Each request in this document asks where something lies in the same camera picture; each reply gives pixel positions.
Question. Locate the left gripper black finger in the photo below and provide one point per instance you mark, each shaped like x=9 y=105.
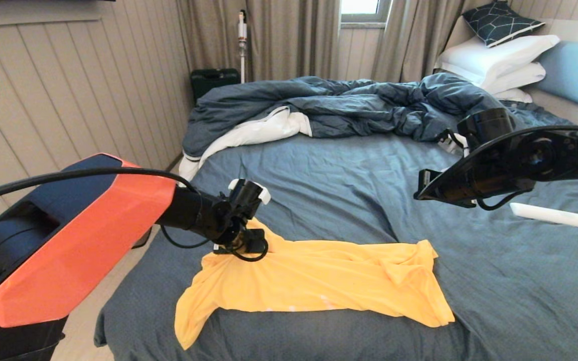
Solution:
x=259 y=245
x=234 y=252

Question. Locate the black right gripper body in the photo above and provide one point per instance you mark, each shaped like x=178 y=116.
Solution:
x=489 y=178

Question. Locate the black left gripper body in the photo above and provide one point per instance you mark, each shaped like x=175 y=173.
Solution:
x=231 y=225

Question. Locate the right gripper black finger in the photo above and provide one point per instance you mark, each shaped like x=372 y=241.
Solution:
x=428 y=185
x=462 y=203

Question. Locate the yellow polo shirt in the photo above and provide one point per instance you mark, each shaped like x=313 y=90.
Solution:
x=319 y=281

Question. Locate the white remote control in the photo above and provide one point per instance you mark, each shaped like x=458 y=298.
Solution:
x=550 y=215

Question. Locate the bed with blue sheet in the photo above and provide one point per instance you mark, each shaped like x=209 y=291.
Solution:
x=344 y=175

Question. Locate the white pillow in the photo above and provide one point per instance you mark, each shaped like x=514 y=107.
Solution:
x=517 y=76
x=489 y=56
x=515 y=95

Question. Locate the beige trash bin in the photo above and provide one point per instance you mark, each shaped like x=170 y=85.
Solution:
x=142 y=239

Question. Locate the dark blue duvet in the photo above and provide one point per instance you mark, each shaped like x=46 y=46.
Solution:
x=344 y=103

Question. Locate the dark green hard case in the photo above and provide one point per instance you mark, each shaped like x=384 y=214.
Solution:
x=213 y=80

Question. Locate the beige window curtain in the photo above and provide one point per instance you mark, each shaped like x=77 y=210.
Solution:
x=409 y=37
x=289 y=37

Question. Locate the dark patterned cushion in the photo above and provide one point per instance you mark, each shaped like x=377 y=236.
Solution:
x=499 y=22

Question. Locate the grey framed window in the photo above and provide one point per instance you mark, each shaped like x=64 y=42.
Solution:
x=362 y=7

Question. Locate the white stick vacuum cleaner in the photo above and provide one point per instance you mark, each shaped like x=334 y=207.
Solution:
x=242 y=31

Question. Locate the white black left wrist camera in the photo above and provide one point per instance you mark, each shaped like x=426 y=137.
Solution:
x=249 y=193

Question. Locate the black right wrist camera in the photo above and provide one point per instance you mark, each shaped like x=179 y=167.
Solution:
x=487 y=125

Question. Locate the dark wall television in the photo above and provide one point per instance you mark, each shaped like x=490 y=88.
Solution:
x=43 y=1

